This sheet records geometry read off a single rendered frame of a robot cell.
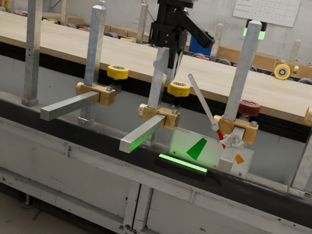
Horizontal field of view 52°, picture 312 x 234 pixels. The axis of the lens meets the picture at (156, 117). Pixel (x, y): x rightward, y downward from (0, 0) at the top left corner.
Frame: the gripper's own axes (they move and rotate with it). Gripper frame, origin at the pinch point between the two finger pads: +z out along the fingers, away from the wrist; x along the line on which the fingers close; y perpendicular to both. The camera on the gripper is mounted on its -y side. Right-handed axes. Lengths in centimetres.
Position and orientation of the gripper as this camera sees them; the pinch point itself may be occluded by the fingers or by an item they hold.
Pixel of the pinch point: (172, 80)
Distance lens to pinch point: 86.1
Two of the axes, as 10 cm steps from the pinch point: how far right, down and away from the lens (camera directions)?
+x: -3.4, 2.6, -9.0
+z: -1.8, 9.3, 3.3
